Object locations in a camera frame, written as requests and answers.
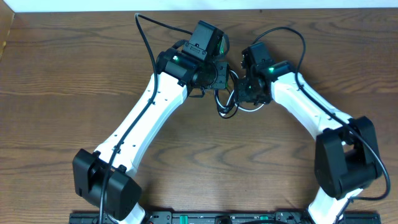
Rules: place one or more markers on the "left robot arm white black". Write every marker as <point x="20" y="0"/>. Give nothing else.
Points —
<point x="104" y="177"/>

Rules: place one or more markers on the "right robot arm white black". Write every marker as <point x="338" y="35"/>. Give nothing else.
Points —
<point x="347" y="156"/>

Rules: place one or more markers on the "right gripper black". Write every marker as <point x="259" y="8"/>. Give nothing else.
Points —
<point x="245" y="90"/>

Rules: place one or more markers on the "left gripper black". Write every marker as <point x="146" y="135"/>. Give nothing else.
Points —
<point x="222" y="76"/>

